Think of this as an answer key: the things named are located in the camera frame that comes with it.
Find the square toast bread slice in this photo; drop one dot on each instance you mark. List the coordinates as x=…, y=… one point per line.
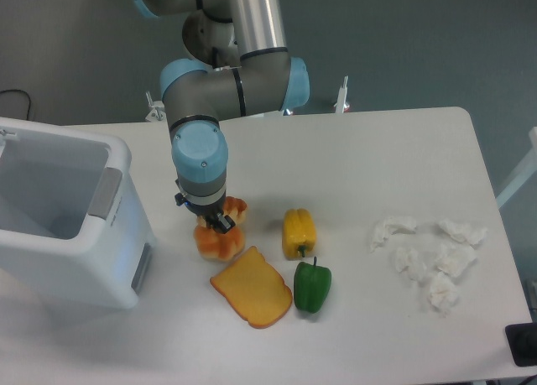
x=254, y=289

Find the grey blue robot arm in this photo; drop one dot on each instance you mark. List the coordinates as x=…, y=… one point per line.
x=244, y=69

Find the crumpled white tissue top right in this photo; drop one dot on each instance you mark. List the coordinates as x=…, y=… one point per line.
x=463, y=232

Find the white frame at right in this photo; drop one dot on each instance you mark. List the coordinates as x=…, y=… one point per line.
x=520, y=174

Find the crumpled white tissue bottom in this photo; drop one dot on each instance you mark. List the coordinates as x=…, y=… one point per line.
x=442, y=293

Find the crumpled white tissue top left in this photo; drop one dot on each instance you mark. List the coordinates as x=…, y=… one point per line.
x=390, y=225

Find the crumpled white tissue middle right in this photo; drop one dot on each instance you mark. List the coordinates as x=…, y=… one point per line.
x=454, y=259

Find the white plastic bin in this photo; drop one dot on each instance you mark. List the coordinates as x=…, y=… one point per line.
x=72, y=223

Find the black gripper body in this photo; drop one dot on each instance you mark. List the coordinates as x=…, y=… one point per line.
x=205, y=205

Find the yellow bell pepper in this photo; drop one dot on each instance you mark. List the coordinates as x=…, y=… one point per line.
x=298, y=233

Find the black device at edge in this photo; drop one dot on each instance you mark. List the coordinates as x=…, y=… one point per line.
x=522, y=343

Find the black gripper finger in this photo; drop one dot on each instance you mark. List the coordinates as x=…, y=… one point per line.
x=221, y=223

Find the green bell pepper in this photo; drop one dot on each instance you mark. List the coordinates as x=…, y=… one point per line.
x=312, y=284

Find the braided bread roll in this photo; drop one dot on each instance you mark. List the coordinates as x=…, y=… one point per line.
x=217, y=246
x=236, y=208

